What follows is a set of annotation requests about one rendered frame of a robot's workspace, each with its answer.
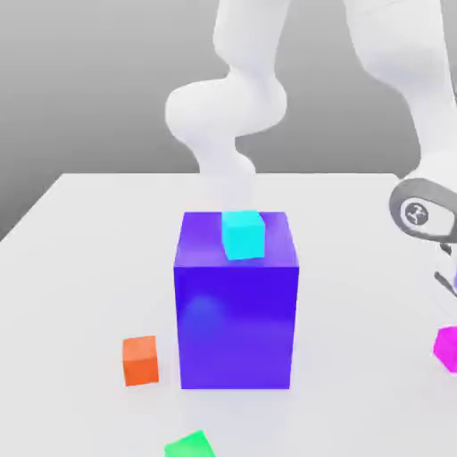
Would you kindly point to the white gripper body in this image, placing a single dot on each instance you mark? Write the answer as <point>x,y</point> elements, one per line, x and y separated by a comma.
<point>450,285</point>

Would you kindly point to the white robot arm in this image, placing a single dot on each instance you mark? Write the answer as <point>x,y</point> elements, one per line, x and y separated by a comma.
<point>228,107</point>

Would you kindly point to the small magenta cube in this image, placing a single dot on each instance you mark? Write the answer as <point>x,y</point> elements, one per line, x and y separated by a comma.
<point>447,350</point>

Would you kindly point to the small cyan cube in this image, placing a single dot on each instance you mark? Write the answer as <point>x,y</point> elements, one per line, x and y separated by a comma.
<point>243,235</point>

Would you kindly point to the small green cube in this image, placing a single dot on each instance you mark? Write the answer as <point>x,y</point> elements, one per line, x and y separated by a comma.
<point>191,446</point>

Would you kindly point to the small orange cube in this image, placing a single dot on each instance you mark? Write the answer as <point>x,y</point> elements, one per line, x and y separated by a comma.
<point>140,362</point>

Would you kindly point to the large blue box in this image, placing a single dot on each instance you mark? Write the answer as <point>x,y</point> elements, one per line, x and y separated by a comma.
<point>235,321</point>

